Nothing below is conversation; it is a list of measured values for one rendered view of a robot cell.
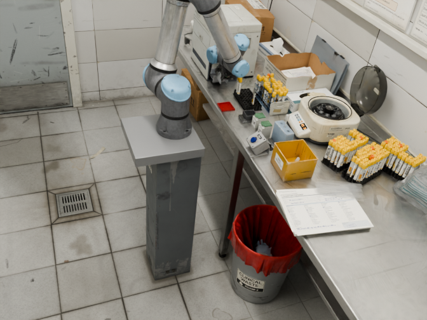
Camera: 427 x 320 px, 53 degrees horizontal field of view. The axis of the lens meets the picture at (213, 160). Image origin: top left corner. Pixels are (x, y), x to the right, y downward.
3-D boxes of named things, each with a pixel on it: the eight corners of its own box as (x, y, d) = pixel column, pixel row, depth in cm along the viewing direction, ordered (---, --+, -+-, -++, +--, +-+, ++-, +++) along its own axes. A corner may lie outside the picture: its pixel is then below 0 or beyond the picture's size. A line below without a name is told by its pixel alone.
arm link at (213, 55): (218, 54, 181) (239, 48, 185) (204, 44, 188) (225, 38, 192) (218, 71, 186) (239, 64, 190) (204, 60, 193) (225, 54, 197)
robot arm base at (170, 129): (157, 140, 176) (158, 120, 170) (154, 119, 188) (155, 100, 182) (194, 139, 180) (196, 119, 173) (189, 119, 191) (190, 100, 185)
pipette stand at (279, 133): (267, 140, 191) (271, 121, 185) (281, 138, 194) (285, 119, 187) (278, 153, 184) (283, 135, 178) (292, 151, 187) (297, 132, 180)
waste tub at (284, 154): (269, 161, 180) (274, 142, 173) (298, 157, 184) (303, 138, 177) (282, 182, 170) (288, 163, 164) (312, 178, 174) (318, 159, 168)
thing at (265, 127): (257, 133, 194) (258, 121, 190) (265, 132, 196) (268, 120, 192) (260, 139, 191) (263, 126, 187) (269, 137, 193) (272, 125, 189)
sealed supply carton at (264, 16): (221, 25, 287) (224, -3, 275) (255, 25, 293) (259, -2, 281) (234, 46, 264) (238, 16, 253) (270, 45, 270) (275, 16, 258)
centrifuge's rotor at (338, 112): (304, 111, 203) (307, 98, 198) (334, 110, 206) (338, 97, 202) (316, 130, 191) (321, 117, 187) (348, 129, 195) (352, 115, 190)
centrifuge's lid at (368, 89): (362, 54, 193) (377, 56, 195) (340, 101, 208) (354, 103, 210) (386, 78, 177) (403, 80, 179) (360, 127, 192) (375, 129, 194)
